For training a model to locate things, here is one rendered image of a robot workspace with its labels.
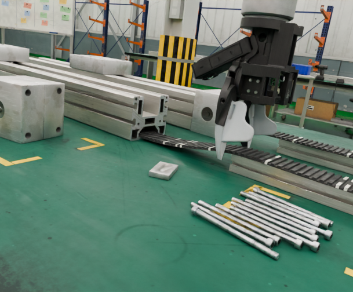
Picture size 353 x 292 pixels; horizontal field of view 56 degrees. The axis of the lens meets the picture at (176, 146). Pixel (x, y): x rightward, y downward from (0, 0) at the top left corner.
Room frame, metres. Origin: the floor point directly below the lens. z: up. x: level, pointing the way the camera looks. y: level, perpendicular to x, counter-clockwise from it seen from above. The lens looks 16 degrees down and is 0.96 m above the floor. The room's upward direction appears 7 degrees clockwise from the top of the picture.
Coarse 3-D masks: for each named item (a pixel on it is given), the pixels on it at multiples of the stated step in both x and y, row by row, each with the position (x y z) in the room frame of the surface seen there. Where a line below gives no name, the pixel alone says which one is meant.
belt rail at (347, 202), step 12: (240, 156) 0.50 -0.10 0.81; (240, 168) 0.50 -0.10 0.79; (252, 168) 0.49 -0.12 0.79; (264, 168) 0.47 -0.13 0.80; (276, 168) 0.46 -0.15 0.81; (264, 180) 0.47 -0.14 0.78; (276, 180) 0.46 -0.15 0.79; (288, 180) 0.46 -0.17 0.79; (300, 180) 0.44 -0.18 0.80; (300, 192) 0.44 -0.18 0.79; (312, 192) 0.43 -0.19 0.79; (324, 192) 0.43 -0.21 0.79; (336, 192) 0.41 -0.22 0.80; (348, 192) 0.40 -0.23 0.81; (324, 204) 0.42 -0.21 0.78; (336, 204) 0.41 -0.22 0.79; (348, 204) 0.41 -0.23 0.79
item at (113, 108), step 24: (0, 72) 0.93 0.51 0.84; (24, 72) 0.85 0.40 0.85; (48, 72) 0.82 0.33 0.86; (72, 96) 0.72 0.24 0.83; (96, 96) 0.69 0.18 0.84; (120, 96) 0.63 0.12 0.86; (144, 96) 0.69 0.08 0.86; (168, 96) 0.69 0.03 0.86; (96, 120) 0.67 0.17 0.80; (120, 120) 0.64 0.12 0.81; (144, 120) 0.64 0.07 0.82
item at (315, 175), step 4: (316, 168) 0.47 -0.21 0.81; (308, 172) 0.45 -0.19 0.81; (312, 172) 0.45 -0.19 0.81; (316, 172) 0.46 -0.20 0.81; (320, 172) 0.45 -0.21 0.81; (324, 172) 0.46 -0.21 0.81; (304, 176) 0.43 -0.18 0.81; (308, 176) 0.43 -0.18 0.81; (312, 176) 0.44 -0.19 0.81; (316, 176) 0.43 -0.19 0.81; (320, 176) 0.44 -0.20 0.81; (312, 180) 0.43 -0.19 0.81; (316, 180) 0.42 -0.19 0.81
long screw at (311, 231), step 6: (234, 198) 0.39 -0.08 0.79; (246, 204) 0.38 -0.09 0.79; (258, 210) 0.37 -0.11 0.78; (264, 210) 0.36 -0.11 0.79; (270, 216) 0.36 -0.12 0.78; (276, 216) 0.35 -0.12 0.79; (288, 222) 0.34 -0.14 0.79; (294, 222) 0.34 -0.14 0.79; (300, 228) 0.33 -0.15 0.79; (306, 228) 0.33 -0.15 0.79; (312, 228) 0.33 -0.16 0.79
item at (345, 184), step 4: (340, 180) 0.44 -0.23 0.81; (344, 180) 0.43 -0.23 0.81; (348, 180) 0.44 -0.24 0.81; (352, 180) 0.43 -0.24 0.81; (336, 184) 0.41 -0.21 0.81; (340, 184) 0.41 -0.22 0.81; (344, 184) 0.42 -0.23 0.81; (348, 184) 0.42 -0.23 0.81; (352, 184) 0.42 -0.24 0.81; (340, 188) 0.41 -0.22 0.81; (344, 188) 0.40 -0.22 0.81; (348, 188) 0.40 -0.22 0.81
